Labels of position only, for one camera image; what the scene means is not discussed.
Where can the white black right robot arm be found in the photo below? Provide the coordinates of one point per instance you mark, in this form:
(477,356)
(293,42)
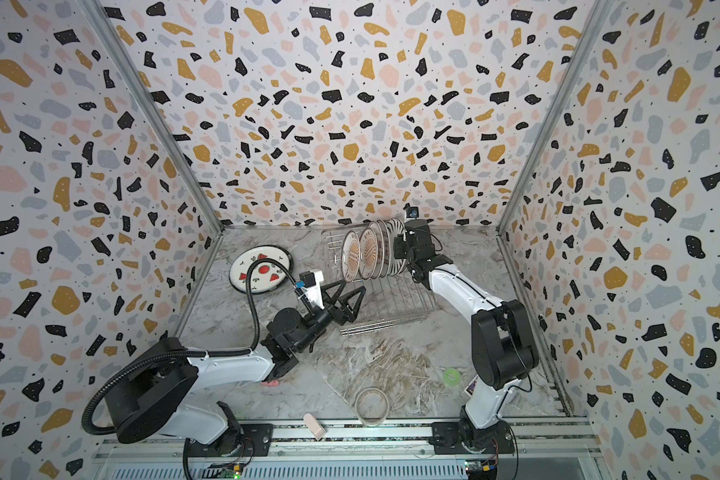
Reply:
(503,348)

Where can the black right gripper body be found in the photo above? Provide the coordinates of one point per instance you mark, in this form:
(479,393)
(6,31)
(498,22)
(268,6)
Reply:
(405,241)

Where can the pink eraser block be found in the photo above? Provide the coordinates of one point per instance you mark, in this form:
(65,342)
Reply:
(316,429)

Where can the watermelon pattern plate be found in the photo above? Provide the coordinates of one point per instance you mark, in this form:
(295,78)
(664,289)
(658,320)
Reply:
(265,276)

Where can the aluminium corner post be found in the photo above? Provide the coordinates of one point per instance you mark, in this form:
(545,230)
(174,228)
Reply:
(96,16)
(591,28)

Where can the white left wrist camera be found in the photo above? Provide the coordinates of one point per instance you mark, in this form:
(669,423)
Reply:
(308,289)

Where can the orange sunburst plate front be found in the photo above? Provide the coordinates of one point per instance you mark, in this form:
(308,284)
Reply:
(350,256)

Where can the orange sunburst plate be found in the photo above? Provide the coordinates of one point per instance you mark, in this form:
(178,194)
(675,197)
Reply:
(370,254)
(350,256)

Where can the aluminium corner post right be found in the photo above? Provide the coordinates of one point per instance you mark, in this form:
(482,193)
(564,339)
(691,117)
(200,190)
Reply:
(591,28)

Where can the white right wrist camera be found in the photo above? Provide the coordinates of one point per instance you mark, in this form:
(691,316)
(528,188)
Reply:
(412,213)

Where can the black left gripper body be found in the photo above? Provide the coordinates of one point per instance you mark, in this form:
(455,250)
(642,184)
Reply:
(335,316)

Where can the white striped plate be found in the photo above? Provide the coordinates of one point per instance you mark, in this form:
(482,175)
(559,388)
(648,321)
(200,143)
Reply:
(396,228)

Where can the green round lid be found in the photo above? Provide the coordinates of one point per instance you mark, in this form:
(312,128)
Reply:
(451,377)

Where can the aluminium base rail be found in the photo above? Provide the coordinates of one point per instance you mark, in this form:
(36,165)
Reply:
(526,448)

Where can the stainless wire dish rack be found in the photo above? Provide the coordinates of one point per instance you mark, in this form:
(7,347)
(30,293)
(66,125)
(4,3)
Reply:
(389,301)

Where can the colourful card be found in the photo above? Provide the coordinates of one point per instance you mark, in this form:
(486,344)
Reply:
(470,388)

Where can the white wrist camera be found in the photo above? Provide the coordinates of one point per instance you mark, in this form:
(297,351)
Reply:
(308,289)
(412,213)

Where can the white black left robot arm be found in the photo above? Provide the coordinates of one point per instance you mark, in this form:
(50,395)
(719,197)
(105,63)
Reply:
(149,396)

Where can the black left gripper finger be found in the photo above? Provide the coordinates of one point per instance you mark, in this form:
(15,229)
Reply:
(331,294)
(351,303)

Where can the aluminium corner post left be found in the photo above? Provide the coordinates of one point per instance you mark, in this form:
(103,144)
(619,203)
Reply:
(96,16)

